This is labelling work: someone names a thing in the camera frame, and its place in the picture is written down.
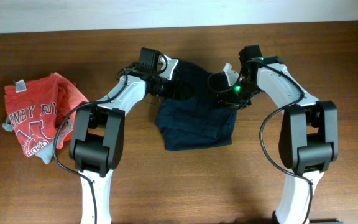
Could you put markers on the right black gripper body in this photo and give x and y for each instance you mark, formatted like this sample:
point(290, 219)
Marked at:
point(238, 94)

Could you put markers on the dark navy blue shorts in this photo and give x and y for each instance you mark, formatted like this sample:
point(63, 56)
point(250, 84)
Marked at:
point(194, 123)

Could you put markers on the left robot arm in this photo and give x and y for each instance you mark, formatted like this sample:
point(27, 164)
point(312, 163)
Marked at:
point(97, 141)

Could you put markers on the folded red graphic t-shirt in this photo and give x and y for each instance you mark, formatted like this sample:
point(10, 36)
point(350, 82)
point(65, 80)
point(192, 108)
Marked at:
point(36, 111)

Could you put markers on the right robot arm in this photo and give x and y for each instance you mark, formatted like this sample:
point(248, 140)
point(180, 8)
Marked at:
point(309, 136)

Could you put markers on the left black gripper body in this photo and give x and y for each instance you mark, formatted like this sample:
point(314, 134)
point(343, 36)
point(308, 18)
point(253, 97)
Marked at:
point(169, 89)

